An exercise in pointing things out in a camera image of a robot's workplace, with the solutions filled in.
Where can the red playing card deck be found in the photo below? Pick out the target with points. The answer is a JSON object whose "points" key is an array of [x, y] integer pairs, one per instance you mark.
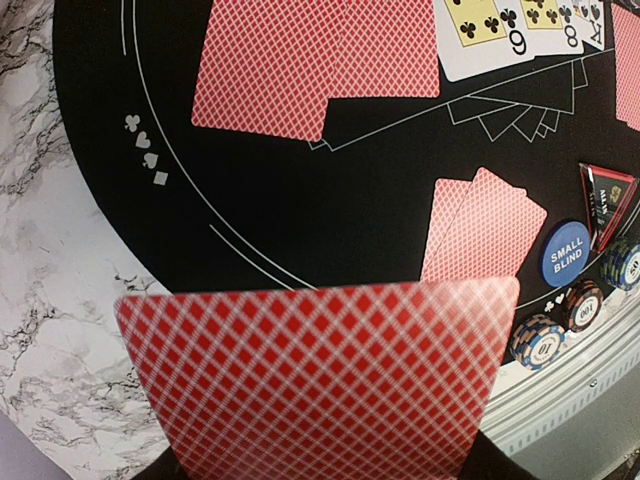
{"points": [[386, 381]]}

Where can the round black poker mat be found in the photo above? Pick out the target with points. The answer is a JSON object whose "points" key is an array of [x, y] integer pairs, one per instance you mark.
{"points": [[211, 210]]}

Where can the red triangular all-in marker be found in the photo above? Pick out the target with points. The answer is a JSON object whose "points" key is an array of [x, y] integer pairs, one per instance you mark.
{"points": [[608, 194]]}

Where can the face-up playing card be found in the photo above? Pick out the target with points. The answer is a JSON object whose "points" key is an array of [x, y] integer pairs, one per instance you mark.
{"points": [[548, 31], [476, 37], [590, 16]]}

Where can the white red chip stack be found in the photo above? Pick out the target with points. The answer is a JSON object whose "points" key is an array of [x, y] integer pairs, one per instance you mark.
{"points": [[581, 305]]}

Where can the white red poker chip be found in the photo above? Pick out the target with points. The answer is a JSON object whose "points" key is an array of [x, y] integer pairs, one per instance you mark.
{"points": [[537, 342]]}

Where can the red playing card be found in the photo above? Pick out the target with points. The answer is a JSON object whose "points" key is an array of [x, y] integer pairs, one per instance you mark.
{"points": [[492, 232], [387, 49], [267, 67], [447, 198], [626, 39]]}

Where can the blue small blind button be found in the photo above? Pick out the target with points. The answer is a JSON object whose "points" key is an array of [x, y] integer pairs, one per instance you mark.
{"points": [[565, 253]]}

